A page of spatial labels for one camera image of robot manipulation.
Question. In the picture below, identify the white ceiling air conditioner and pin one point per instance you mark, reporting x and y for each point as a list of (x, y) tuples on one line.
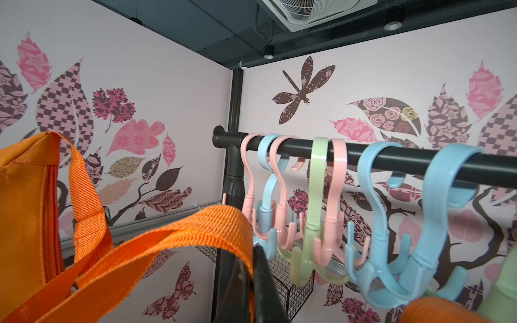
[(297, 15)]

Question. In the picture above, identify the pink hook middle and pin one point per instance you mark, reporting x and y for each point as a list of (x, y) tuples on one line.
[(334, 219)]

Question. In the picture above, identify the black wire basket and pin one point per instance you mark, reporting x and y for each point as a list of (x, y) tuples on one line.
[(292, 296)]

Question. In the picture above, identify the dark orange waist bag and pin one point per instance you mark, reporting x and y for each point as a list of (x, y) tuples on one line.
[(438, 310)]

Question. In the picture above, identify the black clothes rack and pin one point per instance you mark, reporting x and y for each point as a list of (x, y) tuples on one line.
[(498, 171)]

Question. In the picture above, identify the blue hook left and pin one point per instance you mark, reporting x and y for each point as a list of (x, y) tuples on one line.
[(265, 235)]

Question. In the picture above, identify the bright orange crescent bag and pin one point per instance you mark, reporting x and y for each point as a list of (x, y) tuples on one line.
[(35, 285)]

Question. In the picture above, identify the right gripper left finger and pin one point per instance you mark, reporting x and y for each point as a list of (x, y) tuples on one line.
[(231, 291)]

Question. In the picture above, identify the green hook left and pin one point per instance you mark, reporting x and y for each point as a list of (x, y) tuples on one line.
[(302, 263)]

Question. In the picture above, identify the green hook middle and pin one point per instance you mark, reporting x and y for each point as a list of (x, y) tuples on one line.
[(500, 304)]

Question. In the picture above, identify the green hook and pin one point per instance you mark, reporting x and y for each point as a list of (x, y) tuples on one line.
[(302, 263), (500, 304)]

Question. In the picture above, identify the pink hook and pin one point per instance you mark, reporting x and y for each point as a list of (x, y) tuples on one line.
[(334, 219), (287, 232)]

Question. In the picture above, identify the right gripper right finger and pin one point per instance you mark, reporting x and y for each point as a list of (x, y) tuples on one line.
[(267, 303)]

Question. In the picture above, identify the pink hook far left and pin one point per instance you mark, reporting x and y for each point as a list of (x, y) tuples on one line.
[(287, 232)]

